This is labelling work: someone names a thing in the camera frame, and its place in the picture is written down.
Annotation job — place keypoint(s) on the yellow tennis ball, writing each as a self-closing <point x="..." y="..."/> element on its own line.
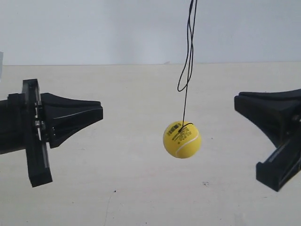
<point x="182" y="139"/>

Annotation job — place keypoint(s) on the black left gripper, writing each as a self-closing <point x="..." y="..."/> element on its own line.
<point x="21" y="125"/>

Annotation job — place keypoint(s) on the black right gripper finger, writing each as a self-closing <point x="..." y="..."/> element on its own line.
<point x="291" y="93"/>

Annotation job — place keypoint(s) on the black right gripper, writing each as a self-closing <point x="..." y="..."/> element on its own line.
<point x="278" y="118"/>

